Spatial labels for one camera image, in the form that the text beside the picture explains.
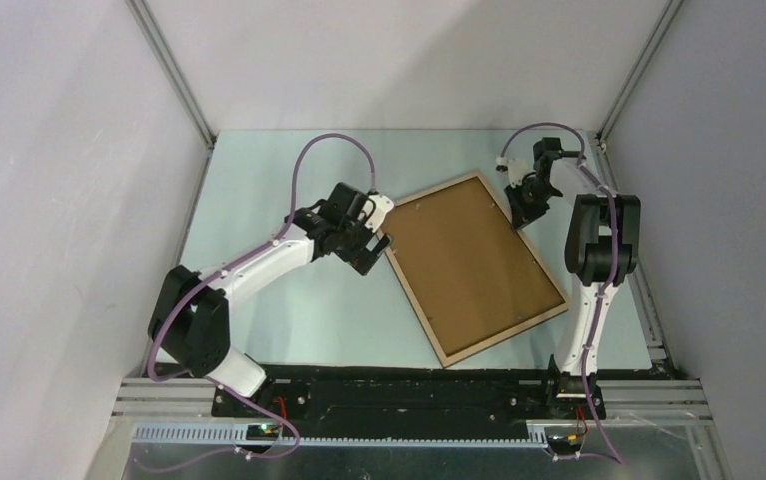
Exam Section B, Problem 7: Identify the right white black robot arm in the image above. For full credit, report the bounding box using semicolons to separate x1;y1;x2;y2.
496;137;641;418

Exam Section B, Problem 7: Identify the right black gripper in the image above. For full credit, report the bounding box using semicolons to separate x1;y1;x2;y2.
504;177;558;231

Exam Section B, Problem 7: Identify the wooden picture frame with glass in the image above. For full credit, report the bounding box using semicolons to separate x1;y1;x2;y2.
378;170;570;370

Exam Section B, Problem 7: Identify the aluminium corner post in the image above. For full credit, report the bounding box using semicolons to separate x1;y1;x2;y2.
596;0;685;142
125;0;217;150

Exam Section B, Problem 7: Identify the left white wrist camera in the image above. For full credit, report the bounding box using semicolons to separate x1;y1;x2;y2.
360;193;395;233

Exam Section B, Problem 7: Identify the grey slotted cable duct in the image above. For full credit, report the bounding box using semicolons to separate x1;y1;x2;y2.
132;422;548;449

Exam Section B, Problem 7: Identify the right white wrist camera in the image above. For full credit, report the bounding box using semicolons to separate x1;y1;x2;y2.
496;156;533;188

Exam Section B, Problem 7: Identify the aluminium front rail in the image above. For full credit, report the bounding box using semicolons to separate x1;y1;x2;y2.
112;379;712;426

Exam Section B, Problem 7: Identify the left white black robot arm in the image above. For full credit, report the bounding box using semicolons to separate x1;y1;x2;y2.
147;182;395;417

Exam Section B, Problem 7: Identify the left aluminium corner post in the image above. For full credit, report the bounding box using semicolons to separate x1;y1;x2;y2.
125;0;217;150

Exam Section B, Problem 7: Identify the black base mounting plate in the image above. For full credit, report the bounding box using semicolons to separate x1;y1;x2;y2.
211;377;607;440

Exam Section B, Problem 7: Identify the brown cardboard backing board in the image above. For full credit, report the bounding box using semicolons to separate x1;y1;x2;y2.
385;177;562;359

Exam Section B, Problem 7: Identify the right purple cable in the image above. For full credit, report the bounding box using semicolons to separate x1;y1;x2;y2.
499;121;627;468

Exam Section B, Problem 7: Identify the right aluminium corner post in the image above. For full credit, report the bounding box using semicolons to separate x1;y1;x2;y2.
596;0;685;142

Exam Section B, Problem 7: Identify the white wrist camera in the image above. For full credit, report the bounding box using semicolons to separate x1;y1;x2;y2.
496;156;533;188
360;193;395;233

